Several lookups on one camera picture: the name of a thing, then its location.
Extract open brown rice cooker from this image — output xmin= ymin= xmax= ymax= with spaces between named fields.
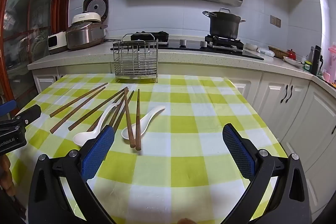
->
xmin=83 ymin=0 xmax=109 ymax=23

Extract stainless steel rice cooker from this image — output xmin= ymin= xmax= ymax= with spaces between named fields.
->
xmin=65 ymin=22 xmax=109 ymax=51

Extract small white kitchen appliance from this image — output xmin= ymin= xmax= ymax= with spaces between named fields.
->
xmin=47 ymin=31 xmax=68 ymax=54

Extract bunch of wooden chopsticks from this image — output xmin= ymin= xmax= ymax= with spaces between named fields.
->
xmin=49 ymin=82 xmax=142 ymax=151

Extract cream domed lid cooker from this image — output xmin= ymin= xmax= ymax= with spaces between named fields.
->
xmin=71 ymin=12 xmax=102 ymax=25

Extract brown wall socket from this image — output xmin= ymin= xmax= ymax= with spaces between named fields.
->
xmin=270 ymin=14 xmax=281 ymax=28

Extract pink bottle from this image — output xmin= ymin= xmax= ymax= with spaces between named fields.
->
xmin=328 ymin=42 xmax=336 ymax=83

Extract white plastic package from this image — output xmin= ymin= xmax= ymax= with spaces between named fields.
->
xmin=256 ymin=47 xmax=275 ymax=57

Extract white plate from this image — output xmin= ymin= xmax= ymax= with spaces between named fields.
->
xmin=283 ymin=56 xmax=302 ymax=64

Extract red wooden glass door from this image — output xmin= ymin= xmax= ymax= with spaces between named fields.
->
xmin=0 ymin=0 xmax=72 ymax=119

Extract yellow checkered towel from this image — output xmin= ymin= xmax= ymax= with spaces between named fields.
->
xmin=10 ymin=73 xmax=288 ymax=224

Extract black bottle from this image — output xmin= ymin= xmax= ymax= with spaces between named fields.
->
xmin=311 ymin=45 xmax=323 ymax=76

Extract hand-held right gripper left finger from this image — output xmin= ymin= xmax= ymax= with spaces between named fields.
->
xmin=28 ymin=124 xmax=116 ymax=224

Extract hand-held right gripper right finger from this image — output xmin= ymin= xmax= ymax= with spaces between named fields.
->
xmin=222 ymin=123 xmax=313 ymax=224

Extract woven basket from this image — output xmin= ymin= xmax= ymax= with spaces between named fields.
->
xmin=268 ymin=46 xmax=288 ymax=58

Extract silver bottle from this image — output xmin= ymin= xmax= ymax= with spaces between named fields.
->
xmin=306 ymin=46 xmax=315 ymax=65

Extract black lidded stock pot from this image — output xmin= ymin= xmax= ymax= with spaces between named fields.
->
xmin=202 ymin=7 xmax=247 ymax=40

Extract white ceramic spoon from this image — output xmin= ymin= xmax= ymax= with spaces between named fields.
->
xmin=73 ymin=103 xmax=119 ymax=146
xmin=120 ymin=106 xmax=166 ymax=140

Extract white lower kitchen cabinets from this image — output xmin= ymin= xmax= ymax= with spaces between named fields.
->
xmin=31 ymin=63 xmax=336 ymax=224

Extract black glass gas cooktop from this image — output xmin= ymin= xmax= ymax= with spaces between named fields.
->
xmin=110 ymin=31 xmax=264 ymax=61

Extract person's left hand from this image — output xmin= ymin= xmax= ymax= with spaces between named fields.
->
xmin=0 ymin=155 xmax=17 ymax=197

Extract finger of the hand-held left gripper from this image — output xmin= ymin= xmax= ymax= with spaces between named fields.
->
xmin=0 ymin=101 xmax=17 ymax=117
xmin=14 ymin=104 xmax=42 ymax=125

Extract steel wire utensil holder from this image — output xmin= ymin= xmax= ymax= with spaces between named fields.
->
xmin=113 ymin=33 xmax=159 ymax=84

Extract black burner grate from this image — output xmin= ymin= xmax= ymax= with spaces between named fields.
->
xmin=204 ymin=34 xmax=245 ymax=50
xmin=130 ymin=31 xmax=170 ymax=43

